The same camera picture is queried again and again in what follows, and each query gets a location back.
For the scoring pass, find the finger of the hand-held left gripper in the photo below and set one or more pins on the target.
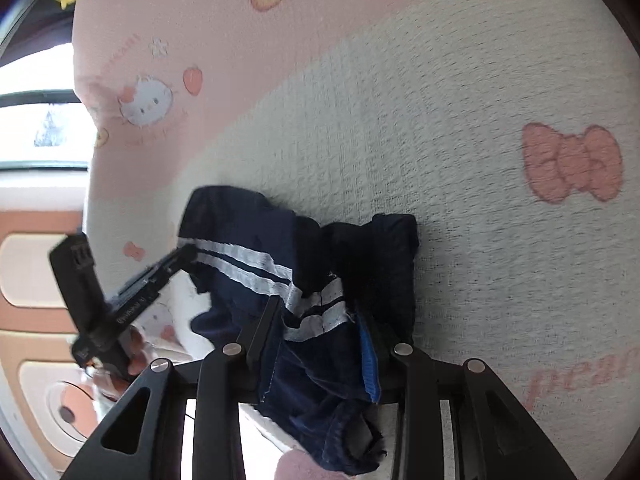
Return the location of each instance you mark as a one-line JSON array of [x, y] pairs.
[[165, 270]]

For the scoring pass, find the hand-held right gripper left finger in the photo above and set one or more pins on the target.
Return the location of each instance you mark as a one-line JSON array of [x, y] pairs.
[[260, 330]]

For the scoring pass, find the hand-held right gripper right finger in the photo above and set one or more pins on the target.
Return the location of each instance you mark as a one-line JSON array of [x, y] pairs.
[[370, 365]]

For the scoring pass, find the navy shorts with white stripes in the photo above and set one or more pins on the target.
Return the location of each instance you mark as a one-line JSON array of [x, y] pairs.
[[240, 230]]

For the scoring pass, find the person's left hand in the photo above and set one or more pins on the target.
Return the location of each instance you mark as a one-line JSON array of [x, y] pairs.
[[137, 355]]

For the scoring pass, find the orange patterned floor mat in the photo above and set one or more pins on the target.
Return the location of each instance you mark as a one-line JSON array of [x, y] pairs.
[[30, 345]]

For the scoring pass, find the pink fluffy cloth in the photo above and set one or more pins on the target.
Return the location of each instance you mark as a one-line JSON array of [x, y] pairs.
[[300, 467]]

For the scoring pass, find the window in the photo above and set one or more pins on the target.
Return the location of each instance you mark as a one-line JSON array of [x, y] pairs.
[[30, 110]]

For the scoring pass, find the pink cat print blanket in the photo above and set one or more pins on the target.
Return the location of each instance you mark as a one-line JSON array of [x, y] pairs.
[[400, 110]]

